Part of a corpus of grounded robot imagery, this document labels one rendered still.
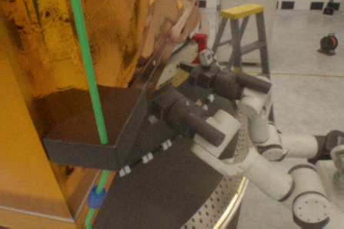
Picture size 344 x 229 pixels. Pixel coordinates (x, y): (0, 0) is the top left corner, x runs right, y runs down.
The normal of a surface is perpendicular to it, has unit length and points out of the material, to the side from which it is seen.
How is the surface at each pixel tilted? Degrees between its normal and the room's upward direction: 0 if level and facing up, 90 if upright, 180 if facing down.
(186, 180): 62
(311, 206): 79
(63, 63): 91
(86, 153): 90
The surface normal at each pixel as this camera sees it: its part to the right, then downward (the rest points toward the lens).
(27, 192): -0.17, 0.55
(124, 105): -0.04, -0.84
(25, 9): 0.80, 0.29
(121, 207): 0.49, -0.02
